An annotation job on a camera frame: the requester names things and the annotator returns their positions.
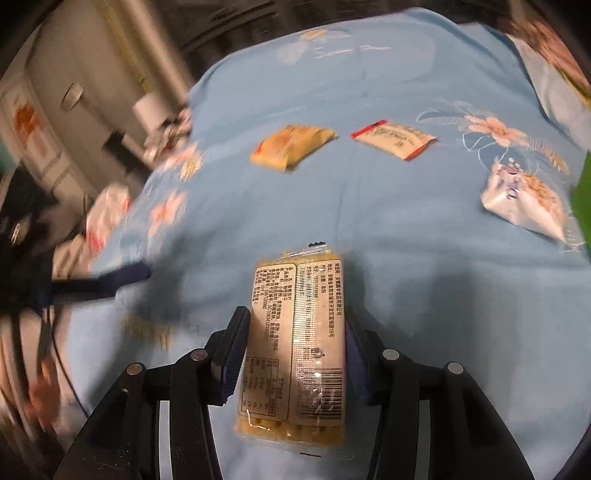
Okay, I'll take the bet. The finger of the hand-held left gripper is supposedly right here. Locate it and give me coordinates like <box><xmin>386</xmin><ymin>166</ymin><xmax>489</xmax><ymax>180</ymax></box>
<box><xmin>39</xmin><ymin>261</ymin><xmax>153</xmax><ymax>301</ymax></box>

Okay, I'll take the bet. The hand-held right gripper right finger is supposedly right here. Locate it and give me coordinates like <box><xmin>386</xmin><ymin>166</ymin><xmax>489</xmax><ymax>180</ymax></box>
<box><xmin>344</xmin><ymin>307</ymin><xmax>543</xmax><ymax>480</ymax></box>

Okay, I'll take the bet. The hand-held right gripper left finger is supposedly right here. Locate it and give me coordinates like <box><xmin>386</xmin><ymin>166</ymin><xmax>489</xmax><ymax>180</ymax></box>
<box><xmin>55</xmin><ymin>305</ymin><xmax>252</xmax><ymax>480</ymax></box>

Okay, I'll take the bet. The cracker packet with white label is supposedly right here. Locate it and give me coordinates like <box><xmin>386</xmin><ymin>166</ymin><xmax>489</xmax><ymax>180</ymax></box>
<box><xmin>233</xmin><ymin>240</ymin><xmax>348</xmax><ymax>450</ymax></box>

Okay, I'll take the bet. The yellow snack packet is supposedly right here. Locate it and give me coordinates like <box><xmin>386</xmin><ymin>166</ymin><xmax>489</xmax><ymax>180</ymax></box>
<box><xmin>249</xmin><ymin>124</ymin><xmax>338</xmax><ymax>172</ymax></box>

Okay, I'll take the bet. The red and white snack packet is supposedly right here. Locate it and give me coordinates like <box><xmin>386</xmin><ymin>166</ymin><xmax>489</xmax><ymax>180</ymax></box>
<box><xmin>350</xmin><ymin>119</ymin><xmax>439</xmax><ymax>162</ymax></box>

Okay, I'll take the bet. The red and white plastic bag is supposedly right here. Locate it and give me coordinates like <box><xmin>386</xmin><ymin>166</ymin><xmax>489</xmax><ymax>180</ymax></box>
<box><xmin>55</xmin><ymin>182</ymin><xmax>132</xmax><ymax>278</ymax></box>

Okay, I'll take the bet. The red door decoration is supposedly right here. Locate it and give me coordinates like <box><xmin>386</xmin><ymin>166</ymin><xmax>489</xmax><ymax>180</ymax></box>
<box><xmin>14</xmin><ymin>104</ymin><xmax>40</xmax><ymax>139</ymax></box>

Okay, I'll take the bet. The blue floral bedsheet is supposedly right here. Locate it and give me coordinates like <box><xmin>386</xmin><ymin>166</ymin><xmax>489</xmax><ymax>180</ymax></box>
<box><xmin>46</xmin><ymin>7</ymin><xmax>591</xmax><ymax>480</ymax></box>

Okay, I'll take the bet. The white door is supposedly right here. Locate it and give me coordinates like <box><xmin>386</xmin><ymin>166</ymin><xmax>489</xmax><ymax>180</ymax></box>
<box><xmin>0</xmin><ymin>0</ymin><xmax>195</xmax><ymax>199</ymax></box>

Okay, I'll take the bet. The white and blue snack packet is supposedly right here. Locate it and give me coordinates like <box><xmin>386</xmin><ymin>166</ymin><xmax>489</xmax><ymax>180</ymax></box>
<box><xmin>480</xmin><ymin>161</ymin><xmax>571</xmax><ymax>243</ymax></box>

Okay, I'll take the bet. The green box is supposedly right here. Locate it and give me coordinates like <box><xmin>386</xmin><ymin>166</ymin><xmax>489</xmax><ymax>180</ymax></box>
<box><xmin>569</xmin><ymin>150</ymin><xmax>591</xmax><ymax>217</ymax></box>

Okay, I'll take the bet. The light blue cloth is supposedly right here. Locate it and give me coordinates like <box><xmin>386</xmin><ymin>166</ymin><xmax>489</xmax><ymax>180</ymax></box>
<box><xmin>512</xmin><ymin>39</ymin><xmax>591</xmax><ymax>153</ymax></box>

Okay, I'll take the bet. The black cable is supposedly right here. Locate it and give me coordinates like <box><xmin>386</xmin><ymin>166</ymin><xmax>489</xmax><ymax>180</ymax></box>
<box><xmin>39</xmin><ymin>300</ymin><xmax>93</xmax><ymax>416</ymax></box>

